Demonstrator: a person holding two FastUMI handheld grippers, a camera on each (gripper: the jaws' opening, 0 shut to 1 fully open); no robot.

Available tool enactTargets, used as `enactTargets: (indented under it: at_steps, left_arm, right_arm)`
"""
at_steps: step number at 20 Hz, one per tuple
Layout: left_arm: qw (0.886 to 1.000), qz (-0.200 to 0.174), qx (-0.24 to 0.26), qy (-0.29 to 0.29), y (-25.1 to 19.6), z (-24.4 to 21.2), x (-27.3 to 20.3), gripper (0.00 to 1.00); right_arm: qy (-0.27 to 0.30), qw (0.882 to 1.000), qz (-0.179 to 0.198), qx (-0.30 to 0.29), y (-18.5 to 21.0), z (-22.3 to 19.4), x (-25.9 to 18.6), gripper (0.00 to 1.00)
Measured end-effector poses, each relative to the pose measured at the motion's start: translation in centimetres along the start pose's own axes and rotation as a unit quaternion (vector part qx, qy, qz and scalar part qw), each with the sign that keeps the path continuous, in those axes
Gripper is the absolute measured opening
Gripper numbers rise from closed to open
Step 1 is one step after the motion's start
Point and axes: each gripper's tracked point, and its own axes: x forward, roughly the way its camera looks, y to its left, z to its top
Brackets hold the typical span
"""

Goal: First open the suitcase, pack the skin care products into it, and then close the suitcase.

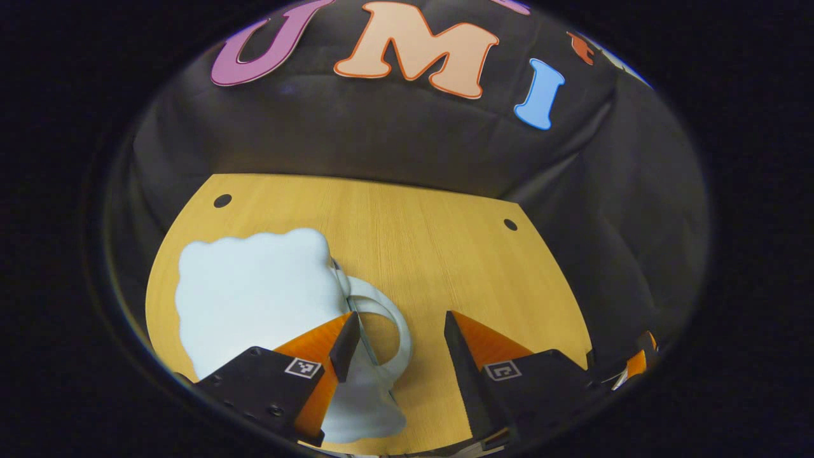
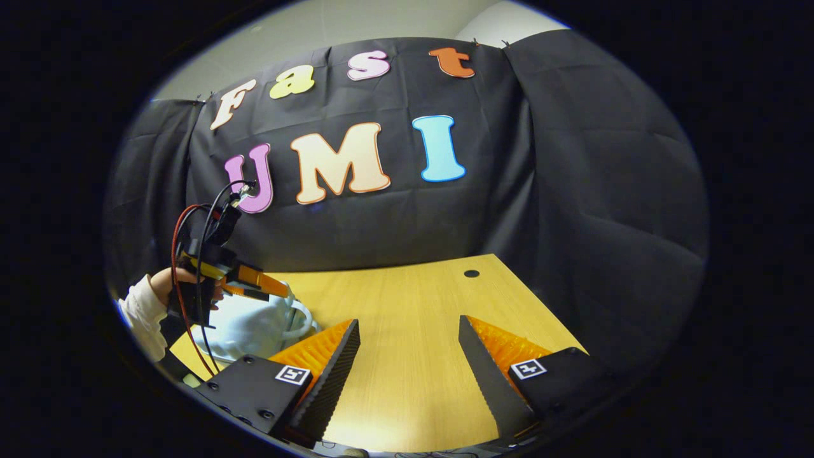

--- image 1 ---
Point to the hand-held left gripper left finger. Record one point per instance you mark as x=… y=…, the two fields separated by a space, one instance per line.
x=267 y=388

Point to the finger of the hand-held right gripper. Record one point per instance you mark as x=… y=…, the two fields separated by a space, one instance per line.
x=636 y=362

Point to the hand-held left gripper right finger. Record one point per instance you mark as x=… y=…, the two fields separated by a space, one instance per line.
x=534 y=388

